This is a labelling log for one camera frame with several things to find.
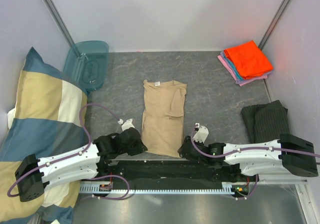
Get beige t shirt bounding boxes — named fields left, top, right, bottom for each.
left=141, top=80, right=187, bottom=158

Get blue plastic bin lid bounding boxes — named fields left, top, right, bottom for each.
left=63, top=40, right=109, bottom=92

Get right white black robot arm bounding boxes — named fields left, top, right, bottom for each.
left=178, top=134, right=319, bottom=181

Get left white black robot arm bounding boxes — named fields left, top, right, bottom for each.
left=15, top=128, right=147, bottom=202

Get aluminium floor rails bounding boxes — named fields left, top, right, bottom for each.
left=258, top=176, right=307, bottom=185

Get dark striped folded garment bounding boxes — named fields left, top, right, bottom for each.
left=241, top=100, right=290, bottom=143

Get blue beige striped pillow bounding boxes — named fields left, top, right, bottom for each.
left=0, top=48, right=88, bottom=224

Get pink folded t shirt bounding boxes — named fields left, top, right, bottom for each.
left=217, top=55, right=268, bottom=86

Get orange folded t shirt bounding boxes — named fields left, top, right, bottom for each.
left=223, top=40, right=274, bottom=80

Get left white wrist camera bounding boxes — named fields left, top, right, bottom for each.
left=118, top=119, right=135, bottom=131

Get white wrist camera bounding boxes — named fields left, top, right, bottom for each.
left=193, top=123, right=209, bottom=143
left=118, top=119, right=135, bottom=131

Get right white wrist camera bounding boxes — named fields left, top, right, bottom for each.
left=193, top=123, right=209, bottom=143

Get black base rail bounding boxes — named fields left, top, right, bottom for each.
left=96, top=161, right=259, bottom=189

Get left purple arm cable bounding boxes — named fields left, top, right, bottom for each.
left=7, top=103, right=131, bottom=200

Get white slotted cable duct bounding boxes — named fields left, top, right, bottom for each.
left=79, top=182, right=250, bottom=196

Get left aluminium frame post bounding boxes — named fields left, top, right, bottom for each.
left=43, top=0, right=75, bottom=47

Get aluminium frame post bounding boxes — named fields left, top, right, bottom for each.
left=43, top=0, right=75, bottom=47
left=258, top=0, right=292, bottom=50

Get right aluminium frame post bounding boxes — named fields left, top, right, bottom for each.
left=258, top=0, right=292, bottom=50

